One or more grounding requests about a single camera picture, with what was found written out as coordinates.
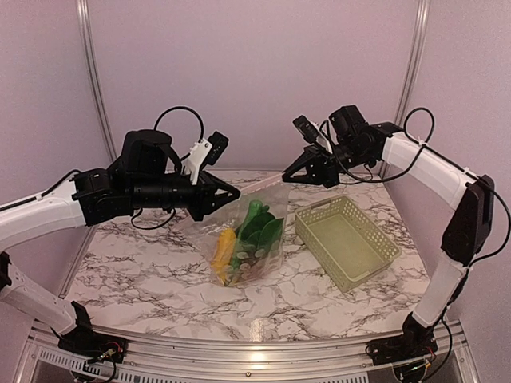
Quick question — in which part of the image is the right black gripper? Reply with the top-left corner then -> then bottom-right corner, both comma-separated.
284,140 -> 374,188

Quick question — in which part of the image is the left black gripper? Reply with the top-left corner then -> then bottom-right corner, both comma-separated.
129,169 -> 239,221

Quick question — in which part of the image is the clear zip top bag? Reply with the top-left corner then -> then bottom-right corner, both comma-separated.
199,175 -> 291,287

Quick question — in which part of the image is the green white bok choy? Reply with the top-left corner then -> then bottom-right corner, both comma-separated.
230,199 -> 284,271

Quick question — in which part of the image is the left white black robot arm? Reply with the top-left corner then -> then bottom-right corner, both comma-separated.
1,129 -> 240,359

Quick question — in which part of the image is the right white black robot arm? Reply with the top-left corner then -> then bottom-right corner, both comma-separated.
283,105 -> 494,363

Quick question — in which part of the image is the beige perforated plastic basket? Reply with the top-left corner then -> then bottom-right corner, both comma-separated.
295,195 -> 402,293

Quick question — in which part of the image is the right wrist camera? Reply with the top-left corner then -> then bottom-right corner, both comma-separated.
293,115 -> 333,154

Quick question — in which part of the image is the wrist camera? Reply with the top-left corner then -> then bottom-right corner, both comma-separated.
181,131 -> 229,185
293,115 -> 333,154

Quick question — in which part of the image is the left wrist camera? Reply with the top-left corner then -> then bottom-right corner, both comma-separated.
181,131 -> 229,185

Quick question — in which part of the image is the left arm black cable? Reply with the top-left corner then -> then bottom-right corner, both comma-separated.
129,105 -> 207,231

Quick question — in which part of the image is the right aluminium frame post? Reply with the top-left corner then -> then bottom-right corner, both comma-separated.
378,0 -> 431,179

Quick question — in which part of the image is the aluminium frame post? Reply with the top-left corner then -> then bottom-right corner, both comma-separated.
76,0 -> 117,160
378,0 -> 431,179

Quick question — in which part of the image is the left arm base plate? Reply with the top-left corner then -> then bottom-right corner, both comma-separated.
58,333 -> 128,364

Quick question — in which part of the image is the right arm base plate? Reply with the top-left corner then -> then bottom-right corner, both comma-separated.
365,335 -> 438,365

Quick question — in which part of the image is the left aluminium frame post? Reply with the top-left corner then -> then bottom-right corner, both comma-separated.
76,0 -> 117,160

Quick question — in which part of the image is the front aluminium rail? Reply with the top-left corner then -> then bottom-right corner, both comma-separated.
15,314 -> 480,383

